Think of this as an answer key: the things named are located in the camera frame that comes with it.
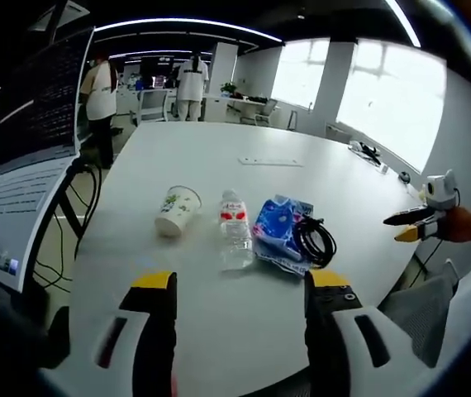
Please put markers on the green potted plant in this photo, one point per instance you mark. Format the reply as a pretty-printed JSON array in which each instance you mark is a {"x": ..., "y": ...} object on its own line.
[{"x": 229, "y": 88}]

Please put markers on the black and white device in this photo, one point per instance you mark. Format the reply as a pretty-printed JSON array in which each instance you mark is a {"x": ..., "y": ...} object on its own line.
[{"x": 367, "y": 151}]

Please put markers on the grey mesh office chair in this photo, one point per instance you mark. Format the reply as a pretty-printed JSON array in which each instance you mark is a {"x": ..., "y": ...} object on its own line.
[{"x": 419, "y": 314}]

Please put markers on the white office chair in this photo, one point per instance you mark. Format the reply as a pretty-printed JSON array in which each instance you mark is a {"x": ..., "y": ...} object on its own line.
[{"x": 151, "y": 105}]

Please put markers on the person's right hand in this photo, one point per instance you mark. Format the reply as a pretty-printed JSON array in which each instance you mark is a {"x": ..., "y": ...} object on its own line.
[{"x": 464, "y": 225}]

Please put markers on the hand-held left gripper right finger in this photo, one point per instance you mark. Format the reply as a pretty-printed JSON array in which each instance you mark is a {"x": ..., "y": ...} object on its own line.
[{"x": 343, "y": 326}]

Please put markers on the white table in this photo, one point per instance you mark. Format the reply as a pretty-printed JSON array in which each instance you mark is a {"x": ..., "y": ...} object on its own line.
[{"x": 235, "y": 215}]

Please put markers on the white paper cup green print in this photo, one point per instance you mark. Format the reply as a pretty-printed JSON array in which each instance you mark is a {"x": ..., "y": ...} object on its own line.
[{"x": 176, "y": 210}]

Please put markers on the blue snack packet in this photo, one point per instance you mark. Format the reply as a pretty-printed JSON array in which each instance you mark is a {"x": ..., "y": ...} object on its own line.
[{"x": 279, "y": 233}]

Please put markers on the open silver laptop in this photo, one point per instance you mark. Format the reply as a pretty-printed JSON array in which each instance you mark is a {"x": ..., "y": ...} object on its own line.
[{"x": 33, "y": 153}]

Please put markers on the small black round object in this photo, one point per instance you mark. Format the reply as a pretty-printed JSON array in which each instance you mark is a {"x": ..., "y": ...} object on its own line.
[{"x": 404, "y": 177}]

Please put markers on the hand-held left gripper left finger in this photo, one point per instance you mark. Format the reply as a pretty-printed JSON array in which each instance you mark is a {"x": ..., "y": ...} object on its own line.
[{"x": 136, "y": 326}]

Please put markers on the white power strip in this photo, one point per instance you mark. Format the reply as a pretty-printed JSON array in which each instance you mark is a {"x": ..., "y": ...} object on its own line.
[{"x": 271, "y": 161}]

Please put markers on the clear plastic water bottle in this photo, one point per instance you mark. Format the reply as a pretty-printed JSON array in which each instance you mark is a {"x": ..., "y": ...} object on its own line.
[{"x": 234, "y": 231}]

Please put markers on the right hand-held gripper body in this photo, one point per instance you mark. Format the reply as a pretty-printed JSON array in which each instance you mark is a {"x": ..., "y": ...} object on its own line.
[{"x": 440, "y": 200}]

